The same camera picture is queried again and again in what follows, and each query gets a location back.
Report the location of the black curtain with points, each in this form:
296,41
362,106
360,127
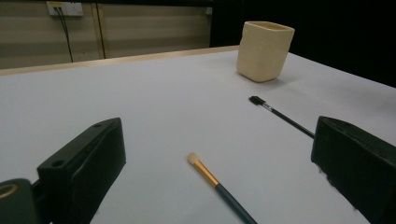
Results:
342,37

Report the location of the thin vertical wall pipe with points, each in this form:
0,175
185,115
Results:
100,31

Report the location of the white table cover sheet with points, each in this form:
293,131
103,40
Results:
174,102

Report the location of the black makeup brush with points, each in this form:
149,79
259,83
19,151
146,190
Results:
256,100

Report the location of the cream square cup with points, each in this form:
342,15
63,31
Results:
264,53

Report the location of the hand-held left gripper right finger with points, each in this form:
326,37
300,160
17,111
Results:
358,165

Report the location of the white wall socket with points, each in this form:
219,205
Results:
73,8

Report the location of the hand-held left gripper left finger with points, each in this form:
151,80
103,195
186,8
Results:
84,168

